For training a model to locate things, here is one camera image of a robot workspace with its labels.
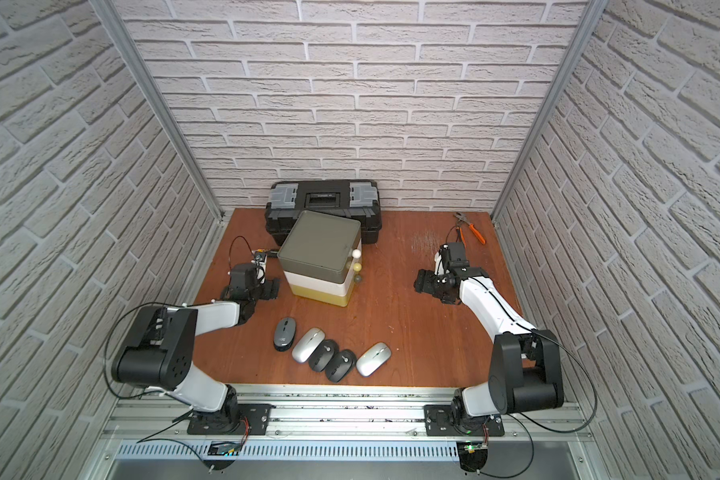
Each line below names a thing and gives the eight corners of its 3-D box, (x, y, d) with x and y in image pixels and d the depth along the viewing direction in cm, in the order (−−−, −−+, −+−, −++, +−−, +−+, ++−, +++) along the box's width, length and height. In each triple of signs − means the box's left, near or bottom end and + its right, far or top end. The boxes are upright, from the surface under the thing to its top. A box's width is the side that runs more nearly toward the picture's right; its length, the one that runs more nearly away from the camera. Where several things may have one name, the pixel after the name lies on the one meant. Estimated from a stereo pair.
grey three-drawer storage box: (288, 305, 95) (273, 271, 79) (300, 247, 111) (289, 209, 95) (359, 305, 96) (358, 271, 80) (361, 248, 111) (360, 209, 95)
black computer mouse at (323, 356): (306, 366, 84) (305, 363, 82) (329, 339, 89) (328, 336, 87) (319, 377, 83) (318, 374, 80) (341, 349, 88) (340, 345, 85)
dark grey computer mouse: (273, 351, 87) (270, 348, 85) (279, 320, 93) (277, 317, 91) (292, 351, 87) (290, 348, 85) (297, 321, 93) (296, 317, 91)
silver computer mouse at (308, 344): (288, 353, 87) (286, 351, 85) (316, 326, 92) (315, 323, 90) (300, 366, 84) (298, 363, 83) (328, 337, 90) (327, 334, 88)
